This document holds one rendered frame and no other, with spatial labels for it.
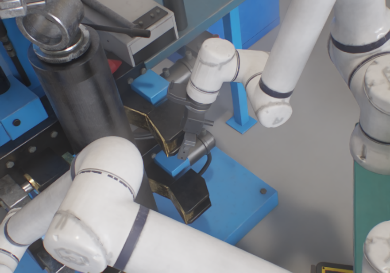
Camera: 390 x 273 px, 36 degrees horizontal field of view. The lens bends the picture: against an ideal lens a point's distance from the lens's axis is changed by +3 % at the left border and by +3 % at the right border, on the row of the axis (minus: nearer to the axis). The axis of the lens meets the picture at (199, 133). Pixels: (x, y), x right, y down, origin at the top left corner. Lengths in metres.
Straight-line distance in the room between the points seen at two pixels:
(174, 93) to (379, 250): 0.67
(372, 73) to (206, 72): 0.41
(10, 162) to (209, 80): 0.90
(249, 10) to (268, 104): 2.35
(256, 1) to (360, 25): 2.24
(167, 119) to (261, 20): 1.85
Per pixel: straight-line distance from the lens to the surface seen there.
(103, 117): 1.88
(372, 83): 1.52
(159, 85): 2.24
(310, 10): 1.28
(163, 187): 2.56
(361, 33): 1.56
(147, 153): 2.59
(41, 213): 1.39
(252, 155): 3.27
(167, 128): 2.12
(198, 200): 2.48
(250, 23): 3.79
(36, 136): 2.15
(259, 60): 1.53
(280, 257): 2.92
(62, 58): 1.73
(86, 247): 1.01
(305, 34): 1.31
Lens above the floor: 2.56
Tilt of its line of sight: 49 degrees down
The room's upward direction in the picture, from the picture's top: 11 degrees counter-clockwise
